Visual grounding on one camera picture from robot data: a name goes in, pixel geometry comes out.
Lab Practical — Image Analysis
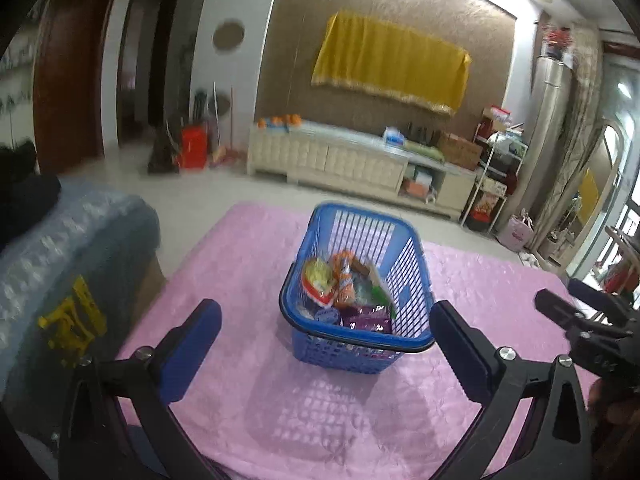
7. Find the purple snack packet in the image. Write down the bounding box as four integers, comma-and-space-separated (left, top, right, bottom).
341, 305, 393, 333

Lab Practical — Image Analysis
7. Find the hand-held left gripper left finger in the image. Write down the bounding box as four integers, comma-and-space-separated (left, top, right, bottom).
57, 298, 223, 480

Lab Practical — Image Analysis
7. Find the arched floor mirror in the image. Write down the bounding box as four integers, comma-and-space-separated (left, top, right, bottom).
560, 120, 628, 271

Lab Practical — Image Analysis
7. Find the black bag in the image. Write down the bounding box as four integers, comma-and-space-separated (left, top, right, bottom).
147, 120, 182, 175

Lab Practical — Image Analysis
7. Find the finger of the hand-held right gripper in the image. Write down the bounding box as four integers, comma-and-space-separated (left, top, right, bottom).
534, 288, 588, 333
567, 278, 633, 323

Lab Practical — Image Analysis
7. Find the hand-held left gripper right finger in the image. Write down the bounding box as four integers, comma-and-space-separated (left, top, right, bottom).
429, 300, 596, 480

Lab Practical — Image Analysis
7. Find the red green snack packet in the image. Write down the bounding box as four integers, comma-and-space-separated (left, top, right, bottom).
300, 257, 338, 308

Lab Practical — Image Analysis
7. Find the clear cracker packet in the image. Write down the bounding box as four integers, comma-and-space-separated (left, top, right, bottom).
360, 260, 396, 311

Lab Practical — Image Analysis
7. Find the pink tablecloth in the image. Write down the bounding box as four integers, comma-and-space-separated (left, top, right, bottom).
115, 201, 640, 478

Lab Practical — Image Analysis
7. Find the vase with red flowers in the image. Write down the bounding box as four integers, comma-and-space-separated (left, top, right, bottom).
542, 22, 576, 61

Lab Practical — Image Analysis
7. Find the cream tv cabinet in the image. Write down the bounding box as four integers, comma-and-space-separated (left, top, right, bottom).
247, 120, 478, 221

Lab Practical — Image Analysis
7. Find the broom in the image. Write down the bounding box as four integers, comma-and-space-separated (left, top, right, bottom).
210, 87, 241, 166

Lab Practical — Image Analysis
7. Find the person's right hand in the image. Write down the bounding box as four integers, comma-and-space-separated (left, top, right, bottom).
587, 377, 640, 428

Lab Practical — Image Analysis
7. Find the yellow cloth cover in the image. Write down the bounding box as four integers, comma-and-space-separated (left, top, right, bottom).
311, 8, 472, 117

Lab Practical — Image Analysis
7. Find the round brown wall disc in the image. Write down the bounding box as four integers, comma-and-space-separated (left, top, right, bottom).
212, 20, 246, 52

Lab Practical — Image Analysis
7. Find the white shelf rack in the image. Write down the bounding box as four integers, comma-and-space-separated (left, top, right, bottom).
460, 120, 528, 231

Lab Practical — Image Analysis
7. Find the standing air conditioner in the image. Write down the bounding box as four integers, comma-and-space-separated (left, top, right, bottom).
520, 55, 571, 241

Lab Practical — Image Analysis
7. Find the long orange snack packet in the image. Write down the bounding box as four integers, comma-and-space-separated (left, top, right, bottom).
330, 252, 358, 308

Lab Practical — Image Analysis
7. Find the blue plastic basket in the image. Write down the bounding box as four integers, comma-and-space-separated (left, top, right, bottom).
278, 201, 436, 376

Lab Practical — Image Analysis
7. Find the grey crown print chair cover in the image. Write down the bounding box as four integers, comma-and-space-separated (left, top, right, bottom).
0, 175, 163, 411

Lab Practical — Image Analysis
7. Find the green folded cloth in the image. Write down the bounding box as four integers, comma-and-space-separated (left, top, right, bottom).
402, 140, 446, 161

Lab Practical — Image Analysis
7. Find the pink bag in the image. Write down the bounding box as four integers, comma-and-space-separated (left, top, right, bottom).
500, 212, 536, 253

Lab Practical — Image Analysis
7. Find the cardboard box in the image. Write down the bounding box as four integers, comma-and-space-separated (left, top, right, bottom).
437, 131, 483, 171

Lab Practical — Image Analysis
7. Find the brown wooden door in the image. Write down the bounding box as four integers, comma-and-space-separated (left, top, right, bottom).
32, 0, 118, 176

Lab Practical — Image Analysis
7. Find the red bag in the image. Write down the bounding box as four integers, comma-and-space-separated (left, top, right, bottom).
180, 126, 209, 169

